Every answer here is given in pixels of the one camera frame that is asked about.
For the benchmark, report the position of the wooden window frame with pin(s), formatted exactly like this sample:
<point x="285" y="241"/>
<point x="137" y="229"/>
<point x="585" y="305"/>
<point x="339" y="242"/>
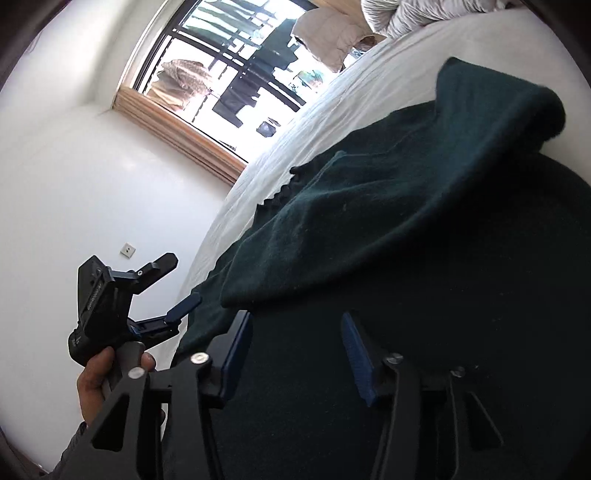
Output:
<point x="184" y="138"/>

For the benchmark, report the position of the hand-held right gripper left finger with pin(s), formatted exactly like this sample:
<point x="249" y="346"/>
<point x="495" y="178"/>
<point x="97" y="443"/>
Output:
<point x="238" y="346"/>

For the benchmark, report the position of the white wall socket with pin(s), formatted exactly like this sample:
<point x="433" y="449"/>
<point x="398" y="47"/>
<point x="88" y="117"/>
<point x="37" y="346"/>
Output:
<point x="125" y="250"/>

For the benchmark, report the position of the dark green towel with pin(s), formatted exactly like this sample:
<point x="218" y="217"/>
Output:
<point x="392" y="221"/>

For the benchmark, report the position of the black hanging garment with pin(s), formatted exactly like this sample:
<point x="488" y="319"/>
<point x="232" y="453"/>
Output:
<point x="231" y="105"/>

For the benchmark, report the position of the window with black bars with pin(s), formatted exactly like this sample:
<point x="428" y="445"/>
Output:
<point x="221" y="55"/>

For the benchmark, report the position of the bed with white sheet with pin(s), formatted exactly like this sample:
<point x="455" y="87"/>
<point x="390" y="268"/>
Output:
<point x="369" y="83"/>

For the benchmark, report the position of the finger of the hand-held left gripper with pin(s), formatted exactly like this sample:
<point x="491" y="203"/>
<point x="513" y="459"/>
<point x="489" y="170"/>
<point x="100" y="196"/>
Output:
<point x="157" y="265"/>
<point x="184" y="307"/>

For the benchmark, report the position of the beige cushion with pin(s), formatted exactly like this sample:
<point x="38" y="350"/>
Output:
<point x="323" y="37"/>

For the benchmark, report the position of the grey striped duvet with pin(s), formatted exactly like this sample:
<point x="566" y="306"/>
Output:
<point x="415" y="16"/>

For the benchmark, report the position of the beige patterned hanging garment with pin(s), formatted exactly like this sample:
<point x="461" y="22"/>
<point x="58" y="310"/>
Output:
<point x="182" y="76"/>

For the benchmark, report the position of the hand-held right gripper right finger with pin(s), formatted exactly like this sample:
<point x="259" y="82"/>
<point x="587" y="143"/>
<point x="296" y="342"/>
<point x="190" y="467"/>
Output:
<point x="355" y="360"/>

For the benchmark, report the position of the dark blue hanging item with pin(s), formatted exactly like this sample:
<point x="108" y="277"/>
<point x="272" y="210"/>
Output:
<point x="267" y="128"/>

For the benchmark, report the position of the person's left hand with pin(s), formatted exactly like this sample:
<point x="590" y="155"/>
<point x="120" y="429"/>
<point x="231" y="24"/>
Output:
<point x="92" y="383"/>

